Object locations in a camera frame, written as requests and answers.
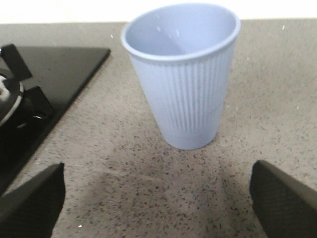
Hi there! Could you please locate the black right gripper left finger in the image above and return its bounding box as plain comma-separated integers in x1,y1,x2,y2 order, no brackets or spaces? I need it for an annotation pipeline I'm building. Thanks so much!
0,163,65,238

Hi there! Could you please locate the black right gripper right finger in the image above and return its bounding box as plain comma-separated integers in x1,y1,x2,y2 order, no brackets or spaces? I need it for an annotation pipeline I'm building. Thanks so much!
249,160,317,238

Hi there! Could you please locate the light blue ribbed cup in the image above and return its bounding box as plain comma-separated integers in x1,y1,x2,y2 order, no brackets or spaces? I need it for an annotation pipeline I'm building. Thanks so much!
121,3,241,150

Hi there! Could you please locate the black burner with pot support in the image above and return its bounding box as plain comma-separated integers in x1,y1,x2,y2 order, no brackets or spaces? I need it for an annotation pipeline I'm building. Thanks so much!
0,44,54,126

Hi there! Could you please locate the black glass gas stove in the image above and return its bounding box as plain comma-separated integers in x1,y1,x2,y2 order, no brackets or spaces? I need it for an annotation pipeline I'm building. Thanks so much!
0,46,110,193

